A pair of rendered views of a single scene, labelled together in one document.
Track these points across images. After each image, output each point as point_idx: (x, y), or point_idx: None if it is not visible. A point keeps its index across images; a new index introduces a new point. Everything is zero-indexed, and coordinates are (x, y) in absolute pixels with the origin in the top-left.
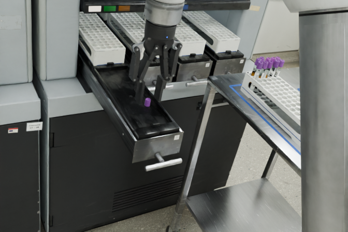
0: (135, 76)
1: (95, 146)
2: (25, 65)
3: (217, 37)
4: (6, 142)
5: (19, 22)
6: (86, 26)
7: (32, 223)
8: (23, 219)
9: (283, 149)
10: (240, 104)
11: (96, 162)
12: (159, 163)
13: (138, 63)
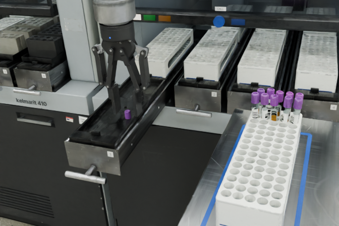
0: (101, 79)
1: (143, 162)
2: (91, 65)
3: (300, 68)
4: (66, 128)
5: (80, 25)
6: (162, 40)
7: (99, 218)
8: (91, 210)
9: (186, 212)
10: (221, 147)
11: (148, 179)
12: (79, 174)
13: (99, 65)
